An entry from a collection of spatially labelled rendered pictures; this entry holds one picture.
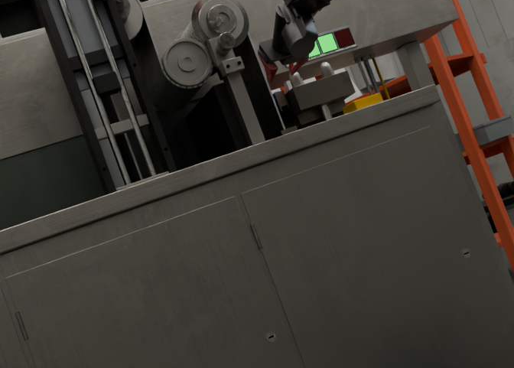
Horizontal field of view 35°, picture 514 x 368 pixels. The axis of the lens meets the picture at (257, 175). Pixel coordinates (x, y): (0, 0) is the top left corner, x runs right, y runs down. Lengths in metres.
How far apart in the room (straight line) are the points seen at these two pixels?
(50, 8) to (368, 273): 0.91
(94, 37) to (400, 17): 1.12
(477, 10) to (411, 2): 5.95
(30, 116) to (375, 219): 0.99
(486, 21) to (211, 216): 7.08
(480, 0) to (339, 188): 6.92
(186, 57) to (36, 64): 0.48
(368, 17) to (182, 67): 0.80
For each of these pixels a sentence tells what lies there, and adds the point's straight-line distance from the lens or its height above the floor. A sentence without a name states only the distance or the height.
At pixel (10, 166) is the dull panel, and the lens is 2.24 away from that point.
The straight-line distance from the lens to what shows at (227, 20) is 2.06.
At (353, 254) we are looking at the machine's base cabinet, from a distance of 1.76.
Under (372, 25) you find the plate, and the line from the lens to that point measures 2.60.
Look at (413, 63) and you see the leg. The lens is 2.81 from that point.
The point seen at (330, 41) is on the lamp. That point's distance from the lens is 2.51.
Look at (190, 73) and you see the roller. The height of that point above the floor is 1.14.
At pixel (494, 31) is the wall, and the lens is 8.55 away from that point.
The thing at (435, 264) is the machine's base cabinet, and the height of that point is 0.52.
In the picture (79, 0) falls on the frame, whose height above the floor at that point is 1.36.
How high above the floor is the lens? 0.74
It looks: 3 degrees up
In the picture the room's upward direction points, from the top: 21 degrees counter-clockwise
